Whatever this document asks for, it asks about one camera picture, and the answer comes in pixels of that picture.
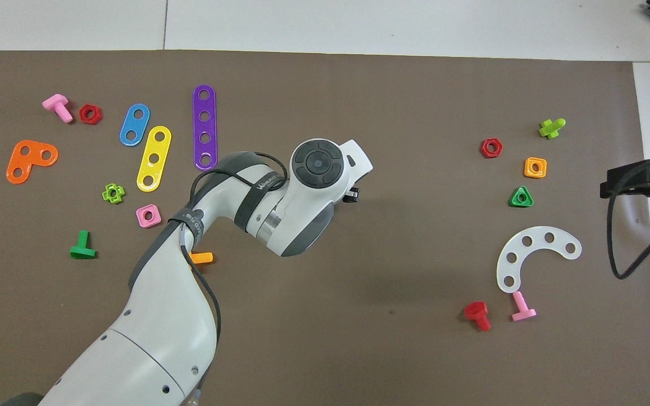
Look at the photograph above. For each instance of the green plastic screw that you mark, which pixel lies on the green plastic screw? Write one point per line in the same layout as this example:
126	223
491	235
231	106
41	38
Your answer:
82	248

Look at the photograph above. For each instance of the green triangle nut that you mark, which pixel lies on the green triangle nut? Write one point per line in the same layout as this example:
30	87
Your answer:
514	203

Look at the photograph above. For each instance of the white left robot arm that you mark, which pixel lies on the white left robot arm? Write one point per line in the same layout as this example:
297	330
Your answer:
156	338

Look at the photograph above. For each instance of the pink plastic screw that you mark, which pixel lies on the pink plastic screw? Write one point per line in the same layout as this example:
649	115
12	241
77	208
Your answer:
522	307
57	104

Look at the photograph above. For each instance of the purple four-hole strip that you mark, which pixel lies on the purple four-hole strip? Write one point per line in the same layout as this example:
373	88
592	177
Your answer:
205	127

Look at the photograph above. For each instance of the orange plastic screw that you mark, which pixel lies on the orange plastic screw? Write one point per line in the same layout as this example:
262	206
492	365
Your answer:
203	257

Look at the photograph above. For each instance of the orange heart-shaped plate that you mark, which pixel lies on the orange heart-shaped plate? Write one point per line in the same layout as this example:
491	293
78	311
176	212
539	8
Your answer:
33	160

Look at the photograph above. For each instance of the lime cross nut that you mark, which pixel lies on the lime cross nut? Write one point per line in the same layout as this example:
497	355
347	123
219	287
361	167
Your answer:
106	195

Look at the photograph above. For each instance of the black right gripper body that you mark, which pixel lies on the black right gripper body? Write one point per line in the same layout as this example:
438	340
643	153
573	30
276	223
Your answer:
635	179

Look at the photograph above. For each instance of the blue two-hole strip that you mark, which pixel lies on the blue two-hole strip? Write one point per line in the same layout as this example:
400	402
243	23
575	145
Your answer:
135	124

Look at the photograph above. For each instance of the yellow three-hole strip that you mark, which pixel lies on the yellow three-hole strip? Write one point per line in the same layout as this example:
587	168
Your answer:
157	148

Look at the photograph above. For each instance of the orange square nut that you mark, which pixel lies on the orange square nut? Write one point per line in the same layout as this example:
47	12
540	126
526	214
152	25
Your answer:
528	173

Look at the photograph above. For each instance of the red hexagon nut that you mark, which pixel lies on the red hexagon nut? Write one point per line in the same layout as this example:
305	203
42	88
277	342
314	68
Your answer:
483	148
83	114

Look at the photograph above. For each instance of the red plastic screw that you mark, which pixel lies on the red plastic screw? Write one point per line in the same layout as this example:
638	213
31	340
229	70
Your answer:
476	310

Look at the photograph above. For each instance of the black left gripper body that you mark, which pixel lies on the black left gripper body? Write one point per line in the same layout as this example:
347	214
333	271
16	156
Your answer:
351	195

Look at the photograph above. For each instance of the pink square nut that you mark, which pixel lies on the pink square nut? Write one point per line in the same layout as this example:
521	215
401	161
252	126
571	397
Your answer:
140	221

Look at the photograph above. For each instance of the lime cross-head screw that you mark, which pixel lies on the lime cross-head screw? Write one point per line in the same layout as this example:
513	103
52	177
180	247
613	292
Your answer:
550	129

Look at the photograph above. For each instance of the white curved perforated plate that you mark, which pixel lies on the white curved perforated plate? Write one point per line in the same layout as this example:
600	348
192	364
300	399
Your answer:
538	235

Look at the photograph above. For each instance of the brown table mat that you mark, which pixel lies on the brown table mat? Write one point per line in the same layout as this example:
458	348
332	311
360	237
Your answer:
359	338

